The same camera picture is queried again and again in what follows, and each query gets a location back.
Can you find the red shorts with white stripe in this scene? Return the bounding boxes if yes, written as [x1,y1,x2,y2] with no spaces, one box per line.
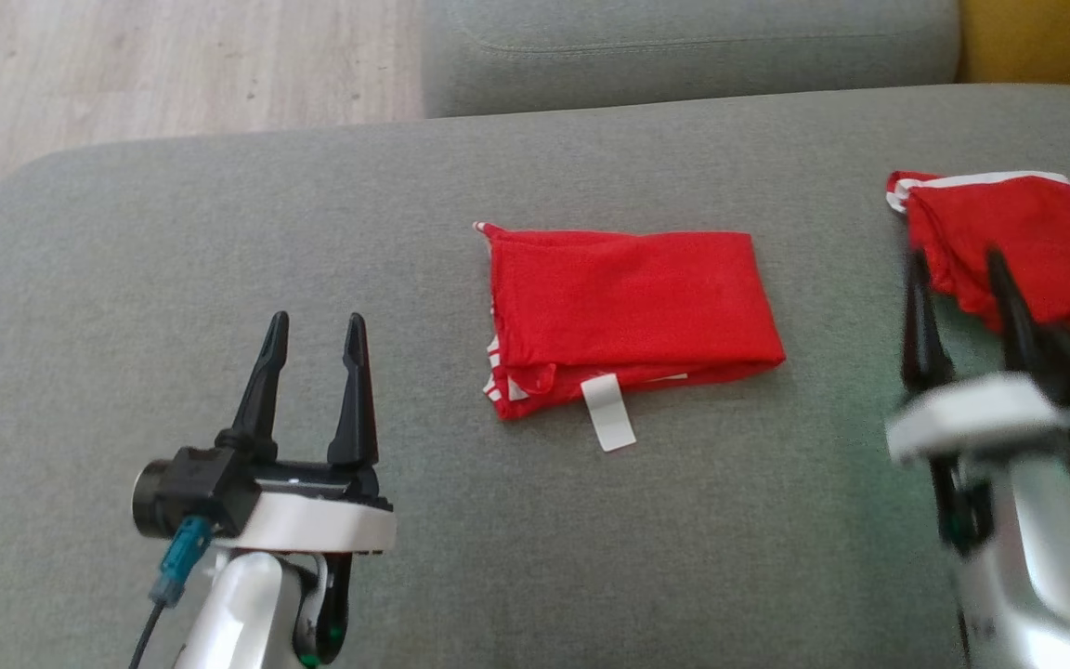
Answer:
[886,170,1070,347]

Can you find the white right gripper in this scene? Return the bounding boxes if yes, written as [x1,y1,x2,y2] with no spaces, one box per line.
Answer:
[886,247,1070,557]

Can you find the red basketball jersey number 23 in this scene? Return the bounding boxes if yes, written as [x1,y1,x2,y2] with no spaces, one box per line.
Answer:
[473,221,787,453]

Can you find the yellow sofa backrest cushion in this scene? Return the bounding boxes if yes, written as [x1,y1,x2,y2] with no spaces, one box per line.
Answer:
[958,0,1070,96]

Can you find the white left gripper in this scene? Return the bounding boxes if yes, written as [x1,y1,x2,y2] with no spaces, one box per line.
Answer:
[215,310,398,666]

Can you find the black left arm cable blue connector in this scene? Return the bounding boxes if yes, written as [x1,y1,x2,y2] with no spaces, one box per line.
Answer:
[129,516,215,669]

